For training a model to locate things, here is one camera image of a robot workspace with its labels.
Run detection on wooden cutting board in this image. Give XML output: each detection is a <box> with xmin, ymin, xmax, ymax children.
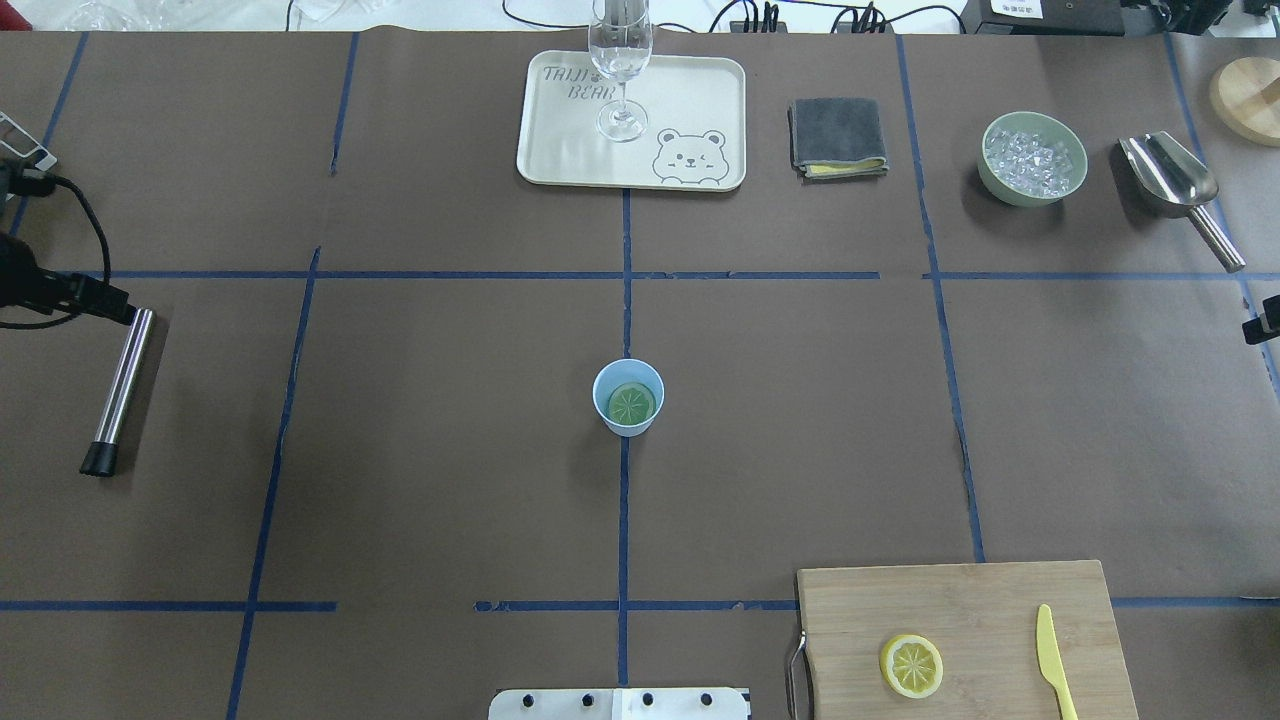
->
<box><xmin>796</xmin><ymin>560</ymin><xmax>1138</xmax><ymax>719</ymax></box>

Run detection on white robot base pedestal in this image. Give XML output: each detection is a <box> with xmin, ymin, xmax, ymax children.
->
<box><xmin>486</xmin><ymin>685</ymin><xmax>753</xmax><ymax>719</ymax></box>

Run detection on white cup rack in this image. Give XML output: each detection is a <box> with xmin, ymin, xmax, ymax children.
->
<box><xmin>0</xmin><ymin>111</ymin><xmax>58</xmax><ymax>170</ymax></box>

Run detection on wooden cup tree stand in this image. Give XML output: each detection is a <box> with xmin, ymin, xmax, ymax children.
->
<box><xmin>1210</xmin><ymin>56</ymin><xmax>1279</xmax><ymax>149</ymax></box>

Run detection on steel muddler black tip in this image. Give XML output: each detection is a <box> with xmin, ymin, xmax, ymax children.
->
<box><xmin>79</xmin><ymin>307</ymin><xmax>155</xmax><ymax>478</ymax></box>

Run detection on black monitor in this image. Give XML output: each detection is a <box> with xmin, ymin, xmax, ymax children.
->
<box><xmin>960</xmin><ymin>1</ymin><xmax>1277</xmax><ymax>38</ymax></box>

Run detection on light blue plastic cup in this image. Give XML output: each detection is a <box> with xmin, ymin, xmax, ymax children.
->
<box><xmin>591</xmin><ymin>357</ymin><xmax>666</xmax><ymax>437</ymax></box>

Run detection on clear wine glass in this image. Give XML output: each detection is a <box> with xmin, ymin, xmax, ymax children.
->
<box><xmin>588</xmin><ymin>1</ymin><xmax>654</xmax><ymax>143</ymax></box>

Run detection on green bowl of ice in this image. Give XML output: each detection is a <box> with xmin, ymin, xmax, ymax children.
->
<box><xmin>975</xmin><ymin>111</ymin><xmax>1089</xmax><ymax>208</ymax></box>

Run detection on steel ice scoop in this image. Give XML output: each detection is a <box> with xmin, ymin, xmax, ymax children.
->
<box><xmin>1117</xmin><ymin>131</ymin><xmax>1245</xmax><ymax>273</ymax></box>

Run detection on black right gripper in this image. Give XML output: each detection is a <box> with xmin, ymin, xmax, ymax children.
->
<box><xmin>1242</xmin><ymin>296</ymin><xmax>1280</xmax><ymax>346</ymax></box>

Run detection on green lime slice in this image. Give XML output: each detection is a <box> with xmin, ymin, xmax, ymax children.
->
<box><xmin>605</xmin><ymin>382</ymin><xmax>658</xmax><ymax>427</ymax></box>

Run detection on yellow plastic knife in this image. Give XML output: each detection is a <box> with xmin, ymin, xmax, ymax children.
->
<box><xmin>1036</xmin><ymin>603</ymin><xmax>1079</xmax><ymax>720</ymax></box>

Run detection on cream bear tray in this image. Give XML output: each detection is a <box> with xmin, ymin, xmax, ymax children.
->
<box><xmin>515</xmin><ymin>50</ymin><xmax>748</xmax><ymax>192</ymax></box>

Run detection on yellow lemon half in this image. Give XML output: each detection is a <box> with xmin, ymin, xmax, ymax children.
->
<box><xmin>879</xmin><ymin>634</ymin><xmax>945</xmax><ymax>700</ymax></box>

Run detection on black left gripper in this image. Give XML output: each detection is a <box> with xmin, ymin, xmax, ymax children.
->
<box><xmin>1</xmin><ymin>161</ymin><xmax>137</xmax><ymax>331</ymax></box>

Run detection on grey folded cloth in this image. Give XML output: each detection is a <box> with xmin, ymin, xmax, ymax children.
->
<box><xmin>788</xmin><ymin>97</ymin><xmax>890</xmax><ymax>181</ymax></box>

